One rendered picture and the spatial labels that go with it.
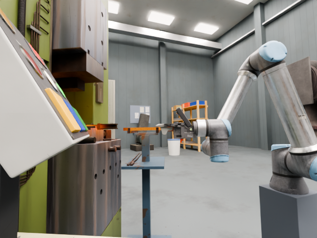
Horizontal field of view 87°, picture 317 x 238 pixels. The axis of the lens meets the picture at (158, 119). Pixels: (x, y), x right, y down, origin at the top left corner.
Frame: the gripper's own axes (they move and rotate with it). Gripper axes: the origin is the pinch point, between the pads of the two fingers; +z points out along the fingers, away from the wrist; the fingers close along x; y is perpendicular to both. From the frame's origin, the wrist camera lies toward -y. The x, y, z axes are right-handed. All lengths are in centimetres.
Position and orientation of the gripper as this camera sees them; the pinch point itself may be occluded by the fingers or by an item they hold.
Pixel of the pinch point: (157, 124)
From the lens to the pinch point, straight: 89.2
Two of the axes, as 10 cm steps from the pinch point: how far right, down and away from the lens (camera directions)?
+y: 0.2, 10.0, -0.6
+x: 1.0, 0.6, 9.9
